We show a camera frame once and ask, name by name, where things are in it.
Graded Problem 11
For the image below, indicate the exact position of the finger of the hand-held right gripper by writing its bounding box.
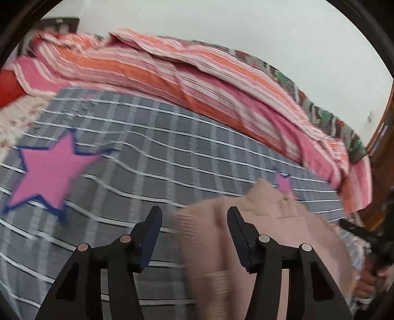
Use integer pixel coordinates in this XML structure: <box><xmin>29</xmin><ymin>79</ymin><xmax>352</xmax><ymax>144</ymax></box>
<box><xmin>339</xmin><ymin>218</ymin><xmax>378</xmax><ymax>245</ymax></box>

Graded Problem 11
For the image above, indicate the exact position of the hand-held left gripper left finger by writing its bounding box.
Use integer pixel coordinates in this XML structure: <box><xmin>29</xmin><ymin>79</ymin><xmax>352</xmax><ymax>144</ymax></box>
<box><xmin>34</xmin><ymin>206</ymin><xmax>163</xmax><ymax>320</ymax></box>

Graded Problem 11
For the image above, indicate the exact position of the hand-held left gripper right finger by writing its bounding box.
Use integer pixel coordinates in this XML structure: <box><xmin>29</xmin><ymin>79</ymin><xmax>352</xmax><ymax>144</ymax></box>
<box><xmin>227</xmin><ymin>206</ymin><xmax>354</xmax><ymax>320</ymax></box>

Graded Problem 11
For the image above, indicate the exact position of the pink knit sweater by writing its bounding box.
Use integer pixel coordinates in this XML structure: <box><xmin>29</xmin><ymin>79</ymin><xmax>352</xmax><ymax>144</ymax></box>
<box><xmin>174</xmin><ymin>178</ymin><xmax>354</xmax><ymax>320</ymax></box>

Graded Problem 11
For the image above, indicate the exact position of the person's right hand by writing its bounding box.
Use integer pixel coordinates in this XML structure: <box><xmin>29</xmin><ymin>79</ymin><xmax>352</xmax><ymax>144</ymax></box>
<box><xmin>353</xmin><ymin>266</ymin><xmax>390</xmax><ymax>304</ymax></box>

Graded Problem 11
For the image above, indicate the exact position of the brown wooden door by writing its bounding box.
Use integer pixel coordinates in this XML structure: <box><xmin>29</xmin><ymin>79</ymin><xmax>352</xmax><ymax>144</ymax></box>
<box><xmin>360</xmin><ymin>91</ymin><xmax>394</xmax><ymax>232</ymax></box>

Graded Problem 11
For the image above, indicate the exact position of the grey checked star blanket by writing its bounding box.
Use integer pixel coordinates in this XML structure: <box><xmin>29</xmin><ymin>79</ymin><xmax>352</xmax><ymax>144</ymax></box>
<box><xmin>0</xmin><ymin>88</ymin><xmax>347</xmax><ymax>320</ymax></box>

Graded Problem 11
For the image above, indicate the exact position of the dark floral patterned blanket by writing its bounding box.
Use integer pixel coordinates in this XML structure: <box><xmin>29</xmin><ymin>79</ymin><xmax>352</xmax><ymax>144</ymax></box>
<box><xmin>231</xmin><ymin>49</ymin><xmax>368</xmax><ymax>164</ymax></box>

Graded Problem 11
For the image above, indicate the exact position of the pink orange striped quilt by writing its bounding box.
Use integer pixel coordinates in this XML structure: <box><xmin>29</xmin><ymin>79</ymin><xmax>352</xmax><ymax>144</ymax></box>
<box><xmin>11</xmin><ymin>28</ymin><xmax>373</xmax><ymax>213</ymax></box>

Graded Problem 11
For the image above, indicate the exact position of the small floral print bedsheet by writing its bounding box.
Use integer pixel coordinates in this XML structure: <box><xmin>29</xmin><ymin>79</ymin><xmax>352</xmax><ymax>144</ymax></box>
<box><xmin>0</xmin><ymin>94</ymin><xmax>64</xmax><ymax>152</ymax></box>

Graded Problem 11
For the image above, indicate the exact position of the red pillow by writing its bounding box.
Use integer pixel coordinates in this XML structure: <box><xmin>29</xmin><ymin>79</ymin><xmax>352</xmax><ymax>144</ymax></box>
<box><xmin>0</xmin><ymin>69</ymin><xmax>29</xmax><ymax>109</ymax></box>

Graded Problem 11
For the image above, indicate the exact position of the dark wooden slatted headboard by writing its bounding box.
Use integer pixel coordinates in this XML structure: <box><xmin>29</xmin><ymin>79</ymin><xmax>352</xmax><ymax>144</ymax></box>
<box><xmin>18</xmin><ymin>17</ymin><xmax>80</xmax><ymax>56</ymax></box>

